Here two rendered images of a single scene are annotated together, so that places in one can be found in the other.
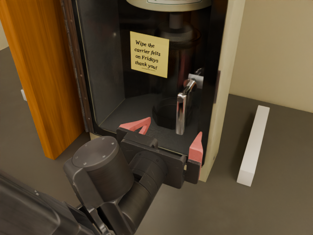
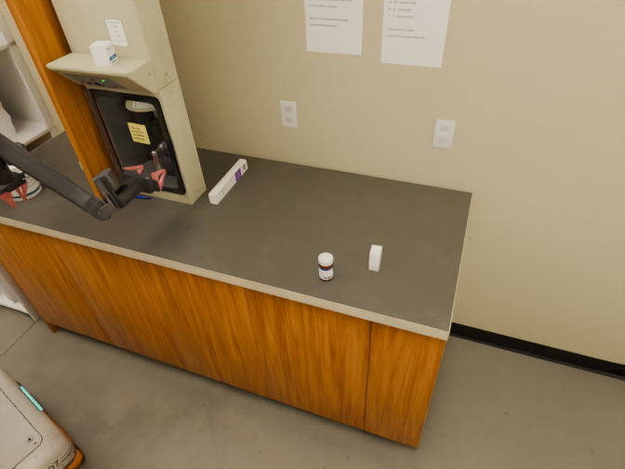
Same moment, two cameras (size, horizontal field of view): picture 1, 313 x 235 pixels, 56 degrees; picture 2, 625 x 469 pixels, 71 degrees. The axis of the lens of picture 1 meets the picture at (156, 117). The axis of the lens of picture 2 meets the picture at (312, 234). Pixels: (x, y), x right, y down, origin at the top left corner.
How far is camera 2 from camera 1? 1.22 m
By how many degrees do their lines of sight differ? 4
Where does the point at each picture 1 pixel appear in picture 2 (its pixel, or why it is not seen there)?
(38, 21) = (81, 119)
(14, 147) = not seen: hidden behind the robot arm
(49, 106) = (95, 167)
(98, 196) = (105, 189)
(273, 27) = (243, 105)
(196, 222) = (179, 221)
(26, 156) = not seen: hidden behind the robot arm
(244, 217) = (206, 218)
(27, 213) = (78, 191)
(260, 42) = (239, 115)
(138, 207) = (125, 194)
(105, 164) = (106, 176)
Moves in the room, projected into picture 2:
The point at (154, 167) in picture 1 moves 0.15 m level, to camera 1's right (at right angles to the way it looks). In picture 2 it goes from (134, 181) to (179, 179)
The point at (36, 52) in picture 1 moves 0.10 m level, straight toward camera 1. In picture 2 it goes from (82, 136) to (85, 147)
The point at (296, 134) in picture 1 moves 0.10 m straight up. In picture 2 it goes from (262, 175) to (259, 155)
